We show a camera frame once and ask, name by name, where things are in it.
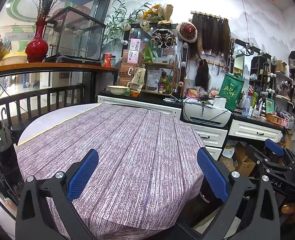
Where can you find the person's right hand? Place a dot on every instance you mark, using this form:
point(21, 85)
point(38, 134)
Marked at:
point(291, 215)

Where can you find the brown coffee carton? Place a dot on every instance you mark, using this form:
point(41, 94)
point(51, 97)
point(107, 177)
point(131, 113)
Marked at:
point(123, 82)
point(125, 71)

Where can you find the purple striped tablecloth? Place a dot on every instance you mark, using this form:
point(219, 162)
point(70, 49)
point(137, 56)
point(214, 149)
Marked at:
point(127, 155)

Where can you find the glass jar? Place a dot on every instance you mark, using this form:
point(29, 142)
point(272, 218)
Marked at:
point(113, 62)

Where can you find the red fur-trimmed hat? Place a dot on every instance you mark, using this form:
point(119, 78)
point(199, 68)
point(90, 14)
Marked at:
point(187, 32)

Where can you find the black wig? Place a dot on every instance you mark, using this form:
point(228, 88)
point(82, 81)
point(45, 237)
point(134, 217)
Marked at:
point(202, 75)

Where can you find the white desk drawer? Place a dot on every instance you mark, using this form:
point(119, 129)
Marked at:
point(255, 131)

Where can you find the brown hair wefts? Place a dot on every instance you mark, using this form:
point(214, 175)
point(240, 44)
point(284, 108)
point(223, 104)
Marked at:
point(212, 32)

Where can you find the sunflower bouquet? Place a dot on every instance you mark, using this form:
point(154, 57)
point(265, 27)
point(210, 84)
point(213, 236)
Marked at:
point(156, 13)

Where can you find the orange container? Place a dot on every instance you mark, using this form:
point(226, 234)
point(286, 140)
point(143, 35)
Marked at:
point(135, 93)

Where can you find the red jar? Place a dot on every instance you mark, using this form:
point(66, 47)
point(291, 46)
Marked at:
point(108, 60)

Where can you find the white plastic container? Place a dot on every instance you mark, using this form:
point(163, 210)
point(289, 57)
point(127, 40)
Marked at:
point(220, 103)

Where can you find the pink photo card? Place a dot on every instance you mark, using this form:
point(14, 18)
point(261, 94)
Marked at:
point(133, 57)
point(135, 44)

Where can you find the black round stool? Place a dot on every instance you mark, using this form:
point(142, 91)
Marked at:
point(16, 130)

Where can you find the wooden rack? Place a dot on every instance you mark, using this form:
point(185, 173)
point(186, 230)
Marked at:
point(160, 65)

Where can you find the green tote bag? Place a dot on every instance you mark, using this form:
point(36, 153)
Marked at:
point(231, 92)

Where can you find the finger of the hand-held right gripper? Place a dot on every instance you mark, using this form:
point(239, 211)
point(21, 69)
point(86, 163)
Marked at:
point(255, 155)
point(273, 146)

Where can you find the glass terrarium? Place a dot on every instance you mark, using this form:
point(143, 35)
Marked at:
point(75, 37)

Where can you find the dried branches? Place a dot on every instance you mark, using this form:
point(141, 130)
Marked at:
point(45, 7)

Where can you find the grey foil pouch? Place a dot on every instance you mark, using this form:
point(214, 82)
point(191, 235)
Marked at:
point(153, 80)

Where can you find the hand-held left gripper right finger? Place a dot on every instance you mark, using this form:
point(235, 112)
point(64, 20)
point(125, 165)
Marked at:
point(212, 175)

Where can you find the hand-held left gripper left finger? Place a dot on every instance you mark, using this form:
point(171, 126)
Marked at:
point(83, 175)

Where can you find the white drawer unit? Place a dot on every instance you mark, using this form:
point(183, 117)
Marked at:
point(207, 137)

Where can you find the red vase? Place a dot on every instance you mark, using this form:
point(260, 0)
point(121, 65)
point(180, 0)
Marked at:
point(36, 50)

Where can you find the cream bowl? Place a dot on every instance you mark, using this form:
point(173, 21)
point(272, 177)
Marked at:
point(117, 90)

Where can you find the cardboard box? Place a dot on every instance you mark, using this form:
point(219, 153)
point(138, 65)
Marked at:
point(245, 160)

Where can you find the white printer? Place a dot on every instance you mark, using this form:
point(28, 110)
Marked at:
point(207, 116)

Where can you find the green picture frame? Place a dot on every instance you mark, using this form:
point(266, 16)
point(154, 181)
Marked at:
point(270, 105)

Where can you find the yellow white plastic bag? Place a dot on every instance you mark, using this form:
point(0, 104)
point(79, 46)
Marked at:
point(228, 152)

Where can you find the water bottle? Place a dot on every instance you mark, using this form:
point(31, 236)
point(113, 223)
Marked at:
point(246, 107)

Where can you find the lion dance mask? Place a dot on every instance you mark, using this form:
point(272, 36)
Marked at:
point(164, 38)

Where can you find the green bamboo plant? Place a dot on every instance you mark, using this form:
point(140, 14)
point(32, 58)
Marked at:
point(117, 22)

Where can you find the black railing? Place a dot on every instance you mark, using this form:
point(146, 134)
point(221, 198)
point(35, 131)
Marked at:
point(37, 92)

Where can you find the beige paper snack bag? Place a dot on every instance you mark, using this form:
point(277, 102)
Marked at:
point(138, 78)

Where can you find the cream plastic tub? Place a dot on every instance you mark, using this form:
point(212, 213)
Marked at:
point(14, 58)

